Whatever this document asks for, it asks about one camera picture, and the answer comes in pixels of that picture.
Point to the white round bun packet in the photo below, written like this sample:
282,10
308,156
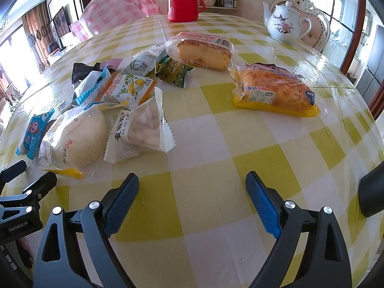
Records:
81,138

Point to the white green snack packet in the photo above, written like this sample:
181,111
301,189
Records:
141,64

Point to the flat screen television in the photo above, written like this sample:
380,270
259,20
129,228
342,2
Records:
58,18

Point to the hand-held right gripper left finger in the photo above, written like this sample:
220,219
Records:
120,207

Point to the white yellow snack packet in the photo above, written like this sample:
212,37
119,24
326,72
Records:
129,90

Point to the black snack packet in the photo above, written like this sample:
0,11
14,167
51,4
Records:
78,70

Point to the blue white snack packet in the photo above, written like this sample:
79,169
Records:
90,87

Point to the clear white chips packet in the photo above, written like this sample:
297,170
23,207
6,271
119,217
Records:
144,126

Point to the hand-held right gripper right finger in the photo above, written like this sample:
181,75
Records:
264,207

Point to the wood framed glass door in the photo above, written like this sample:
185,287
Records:
342,12

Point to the ornate white chair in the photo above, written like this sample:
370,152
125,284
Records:
318,24

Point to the dark grey refrigerator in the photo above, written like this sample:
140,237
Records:
375,57

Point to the yellow bread packet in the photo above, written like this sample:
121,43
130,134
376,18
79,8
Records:
276,90

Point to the orange cake clear packet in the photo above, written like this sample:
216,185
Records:
204,52

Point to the brown curtain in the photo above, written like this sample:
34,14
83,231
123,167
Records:
37,36

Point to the blue cartoon snack packet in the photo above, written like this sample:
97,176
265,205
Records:
34,132

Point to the pink checked chair cover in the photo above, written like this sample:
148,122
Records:
151,4
111,12

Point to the yellow checked tablecloth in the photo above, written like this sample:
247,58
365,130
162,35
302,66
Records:
210,144

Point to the pink snack packet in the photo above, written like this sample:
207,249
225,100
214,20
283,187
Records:
112,63
264,66

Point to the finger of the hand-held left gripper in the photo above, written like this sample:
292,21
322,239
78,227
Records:
15,169
42,186

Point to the white floral teapot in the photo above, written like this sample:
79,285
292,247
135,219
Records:
283,22

